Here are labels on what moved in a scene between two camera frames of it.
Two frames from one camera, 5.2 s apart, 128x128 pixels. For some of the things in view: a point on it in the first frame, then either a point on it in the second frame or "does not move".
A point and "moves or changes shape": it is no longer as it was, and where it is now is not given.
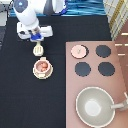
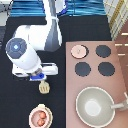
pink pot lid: [78, 51] does not move
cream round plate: [43, 75] moves or changes shape
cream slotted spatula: [38, 49] moves or changes shape
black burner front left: [82, 68] does not move
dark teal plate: [106, 68] does not move
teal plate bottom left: [103, 51] does not move
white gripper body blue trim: [34, 33] -> [45, 69]
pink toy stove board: [93, 64] does not move
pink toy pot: [42, 65] moves or changes shape
